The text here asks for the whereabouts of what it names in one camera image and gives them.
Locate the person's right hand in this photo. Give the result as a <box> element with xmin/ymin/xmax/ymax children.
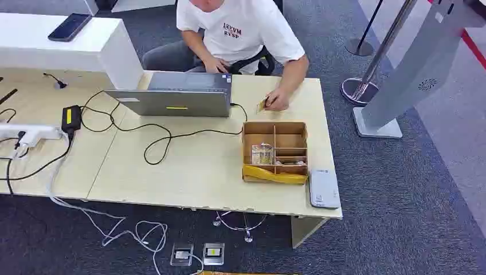
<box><xmin>203</xmin><ymin>56</ymin><xmax>230</xmax><ymax>74</ymax></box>

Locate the person's left hand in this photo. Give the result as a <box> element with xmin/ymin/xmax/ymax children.
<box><xmin>264</xmin><ymin>88</ymin><xmax>291</xmax><ymax>112</ymax></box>

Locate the person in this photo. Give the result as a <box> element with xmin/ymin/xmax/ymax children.
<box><xmin>142</xmin><ymin>0</ymin><xmax>310</xmax><ymax>112</ymax></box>

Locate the black office chair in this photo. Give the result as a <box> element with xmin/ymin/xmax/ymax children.
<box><xmin>229</xmin><ymin>46</ymin><xmax>276</xmax><ymax>76</ymax></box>

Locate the grey laptop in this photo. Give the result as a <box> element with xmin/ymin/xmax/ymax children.
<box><xmin>104</xmin><ymin>72</ymin><xmax>233</xmax><ymax>118</ymax></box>

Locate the wooden card box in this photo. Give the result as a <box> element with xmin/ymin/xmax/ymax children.
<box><xmin>241</xmin><ymin>121</ymin><xmax>309</xmax><ymax>186</ymax></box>

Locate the yellow padded envelope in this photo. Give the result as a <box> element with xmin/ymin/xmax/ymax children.
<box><xmin>242</xmin><ymin>164</ymin><xmax>309</xmax><ymax>186</ymax></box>

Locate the grey card reader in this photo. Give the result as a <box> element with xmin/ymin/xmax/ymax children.
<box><xmin>309</xmin><ymin>168</ymin><xmax>342</xmax><ymax>210</ymax></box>

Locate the chrome chair base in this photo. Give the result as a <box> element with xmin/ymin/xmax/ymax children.
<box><xmin>212</xmin><ymin>211</ymin><xmax>269</xmax><ymax>243</ymax></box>

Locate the grey kiosk stand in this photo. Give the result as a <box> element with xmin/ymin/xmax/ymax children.
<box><xmin>352</xmin><ymin>0</ymin><xmax>486</xmax><ymax>139</ymax></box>

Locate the white raised counter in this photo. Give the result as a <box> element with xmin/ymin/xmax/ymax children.
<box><xmin>0</xmin><ymin>12</ymin><xmax>144</xmax><ymax>91</ymax></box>

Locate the black smartphone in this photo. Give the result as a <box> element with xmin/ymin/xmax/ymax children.
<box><xmin>48</xmin><ymin>13</ymin><xmax>93</xmax><ymax>42</ymax></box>

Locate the black power adapter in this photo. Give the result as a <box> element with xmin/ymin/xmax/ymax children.
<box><xmin>61</xmin><ymin>105</ymin><xmax>83</xmax><ymax>134</ymax></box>

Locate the floor socket box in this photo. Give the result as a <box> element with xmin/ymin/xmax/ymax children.
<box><xmin>202</xmin><ymin>242</ymin><xmax>225</xmax><ymax>266</ymax></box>
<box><xmin>170</xmin><ymin>243</ymin><xmax>195</xmax><ymax>267</ymax></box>

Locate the white power strip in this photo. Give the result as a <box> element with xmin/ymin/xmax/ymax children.
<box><xmin>0</xmin><ymin>124</ymin><xmax>64</xmax><ymax>148</ymax></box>

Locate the black pen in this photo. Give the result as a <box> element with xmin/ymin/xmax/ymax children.
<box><xmin>0</xmin><ymin>88</ymin><xmax>18</xmax><ymax>106</ymax></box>

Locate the black laptop cable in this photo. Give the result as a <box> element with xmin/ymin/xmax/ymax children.
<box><xmin>79</xmin><ymin>89</ymin><xmax>248</xmax><ymax>166</ymax></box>

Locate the chrome stanchion post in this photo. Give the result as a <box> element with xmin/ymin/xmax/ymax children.
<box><xmin>340</xmin><ymin>0</ymin><xmax>418</xmax><ymax>107</ymax></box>

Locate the black stanchion post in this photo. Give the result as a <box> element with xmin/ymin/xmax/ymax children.
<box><xmin>344</xmin><ymin>0</ymin><xmax>385</xmax><ymax>57</ymax></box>

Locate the white cable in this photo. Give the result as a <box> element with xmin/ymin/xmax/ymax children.
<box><xmin>46</xmin><ymin>132</ymin><xmax>205</xmax><ymax>275</ymax></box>

